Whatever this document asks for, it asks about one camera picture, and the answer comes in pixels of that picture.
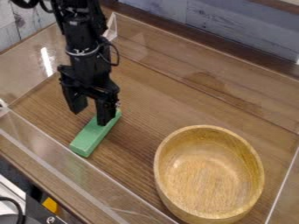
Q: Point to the black and yellow device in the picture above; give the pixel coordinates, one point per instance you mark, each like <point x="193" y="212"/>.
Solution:
<point x="20" y="209"/>

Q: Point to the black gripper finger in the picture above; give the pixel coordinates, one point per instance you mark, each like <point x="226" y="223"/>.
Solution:
<point x="107" y="111"/>
<point x="75" y="99"/>

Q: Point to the clear acrylic corner bracket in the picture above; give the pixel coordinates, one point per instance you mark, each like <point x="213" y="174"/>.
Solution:
<point x="111" y="32"/>

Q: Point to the clear acrylic tray wall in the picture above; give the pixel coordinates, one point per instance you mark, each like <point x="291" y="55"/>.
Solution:
<point x="177" y="83"/>

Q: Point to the brown wooden bowl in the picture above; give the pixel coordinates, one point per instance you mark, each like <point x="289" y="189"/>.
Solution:
<point x="209" y="175"/>

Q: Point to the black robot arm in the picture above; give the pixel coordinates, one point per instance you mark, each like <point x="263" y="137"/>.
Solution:
<point x="82" y="22"/>

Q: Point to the green rectangular block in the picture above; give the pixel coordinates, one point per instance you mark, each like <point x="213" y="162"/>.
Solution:
<point x="91" y="135"/>

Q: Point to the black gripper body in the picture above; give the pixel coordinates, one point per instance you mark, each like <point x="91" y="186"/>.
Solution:
<point x="84" y="78"/>

